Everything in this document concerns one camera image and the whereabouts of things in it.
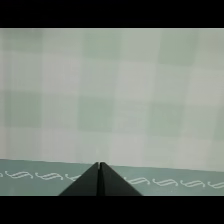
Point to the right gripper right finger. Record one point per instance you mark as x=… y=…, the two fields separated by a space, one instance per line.
x=111 y=183

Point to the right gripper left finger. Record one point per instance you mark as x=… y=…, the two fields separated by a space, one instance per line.
x=88 y=183

